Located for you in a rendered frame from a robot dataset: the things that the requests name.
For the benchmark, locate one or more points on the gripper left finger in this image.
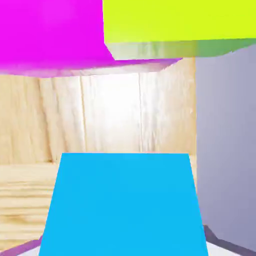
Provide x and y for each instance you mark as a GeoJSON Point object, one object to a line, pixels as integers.
{"type": "Point", "coordinates": [26, 250]}

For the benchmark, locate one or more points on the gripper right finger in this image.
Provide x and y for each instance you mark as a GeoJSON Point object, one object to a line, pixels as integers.
{"type": "Point", "coordinates": [217, 247]}

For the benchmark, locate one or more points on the large yellow box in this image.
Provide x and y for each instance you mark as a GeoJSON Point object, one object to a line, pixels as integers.
{"type": "Point", "coordinates": [176, 20]}

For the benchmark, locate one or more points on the large magenta box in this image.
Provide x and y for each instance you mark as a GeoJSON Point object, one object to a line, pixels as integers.
{"type": "Point", "coordinates": [50, 34]}

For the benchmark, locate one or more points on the small blue cube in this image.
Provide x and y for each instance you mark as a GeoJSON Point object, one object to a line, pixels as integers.
{"type": "Point", "coordinates": [124, 204]}

